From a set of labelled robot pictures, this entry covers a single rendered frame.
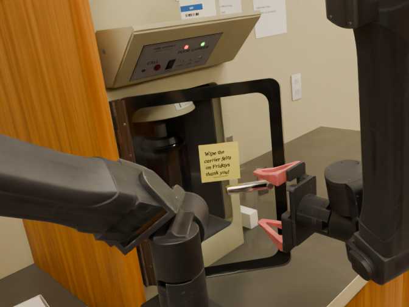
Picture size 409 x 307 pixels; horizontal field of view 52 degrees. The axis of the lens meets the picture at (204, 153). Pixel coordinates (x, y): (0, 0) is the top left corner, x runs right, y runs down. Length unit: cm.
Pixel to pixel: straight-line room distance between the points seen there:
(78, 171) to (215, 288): 64
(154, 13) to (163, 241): 51
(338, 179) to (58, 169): 37
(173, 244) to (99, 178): 11
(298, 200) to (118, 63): 37
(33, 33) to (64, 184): 47
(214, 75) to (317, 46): 121
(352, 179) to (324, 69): 161
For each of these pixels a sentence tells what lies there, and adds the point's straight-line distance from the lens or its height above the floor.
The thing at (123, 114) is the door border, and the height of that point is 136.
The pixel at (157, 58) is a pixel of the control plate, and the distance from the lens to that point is 77.
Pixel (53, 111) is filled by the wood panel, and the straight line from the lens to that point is 80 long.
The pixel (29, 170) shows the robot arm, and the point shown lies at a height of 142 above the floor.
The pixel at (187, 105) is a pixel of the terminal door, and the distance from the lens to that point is 78.
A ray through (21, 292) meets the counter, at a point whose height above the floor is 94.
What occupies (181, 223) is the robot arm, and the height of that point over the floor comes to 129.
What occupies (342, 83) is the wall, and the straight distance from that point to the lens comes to 234.
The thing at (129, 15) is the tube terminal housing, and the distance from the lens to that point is 83.
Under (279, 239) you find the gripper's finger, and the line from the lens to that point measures 73.
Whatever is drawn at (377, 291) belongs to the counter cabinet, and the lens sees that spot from 122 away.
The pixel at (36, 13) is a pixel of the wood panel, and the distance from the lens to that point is 77.
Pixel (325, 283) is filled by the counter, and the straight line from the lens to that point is 98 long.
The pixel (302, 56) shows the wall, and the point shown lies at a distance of 201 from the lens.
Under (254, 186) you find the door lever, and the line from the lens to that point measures 79.
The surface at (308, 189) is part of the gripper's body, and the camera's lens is 70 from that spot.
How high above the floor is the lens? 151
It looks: 18 degrees down
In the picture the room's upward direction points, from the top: 7 degrees counter-clockwise
